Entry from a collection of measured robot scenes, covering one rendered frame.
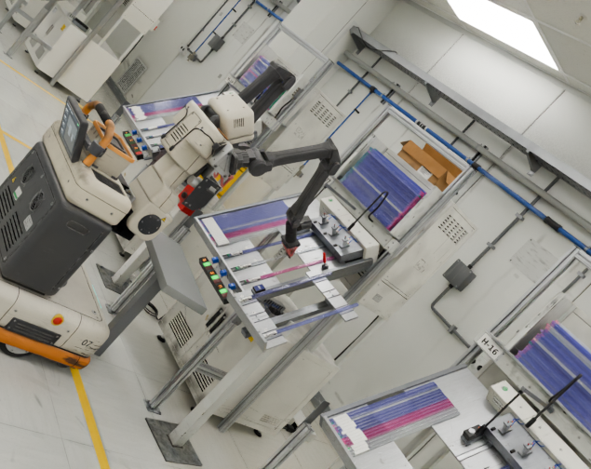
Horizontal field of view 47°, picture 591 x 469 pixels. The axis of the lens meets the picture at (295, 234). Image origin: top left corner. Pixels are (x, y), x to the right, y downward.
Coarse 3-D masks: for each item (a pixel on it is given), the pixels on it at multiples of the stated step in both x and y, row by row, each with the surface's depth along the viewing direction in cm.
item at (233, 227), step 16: (256, 208) 376; (272, 208) 377; (288, 208) 378; (208, 224) 362; (224, 224) 362; (240, 224) 363; (256, 224) 364; (272, 224) 365; (224, 240) 351; (240, 240) 353
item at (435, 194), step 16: (416, 128) 370; (368, 144) 380; (432, 144) 357; (352, 160) 378; (336, 176) 380; (432, 192) 335; (416, 208) 336; (192, 224) 374; (400, 224) 338; (272, 304) 374; (240, 320) 319; (208, 368) 328; (144, 400) 327
